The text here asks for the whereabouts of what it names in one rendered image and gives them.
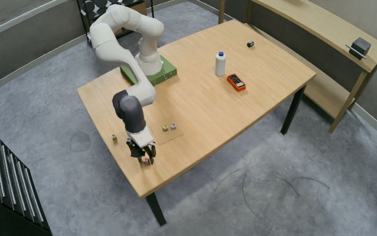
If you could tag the white bottle with blue cap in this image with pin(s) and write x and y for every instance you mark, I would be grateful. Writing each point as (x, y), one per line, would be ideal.
(220, 64)

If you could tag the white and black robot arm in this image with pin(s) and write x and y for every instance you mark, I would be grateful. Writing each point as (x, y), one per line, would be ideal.
(107, 50)

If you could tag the orange digital multimeter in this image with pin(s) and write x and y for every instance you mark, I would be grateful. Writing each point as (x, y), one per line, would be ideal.
(236, 82)

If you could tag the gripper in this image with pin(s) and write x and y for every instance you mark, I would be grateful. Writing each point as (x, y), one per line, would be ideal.
(151, 152)

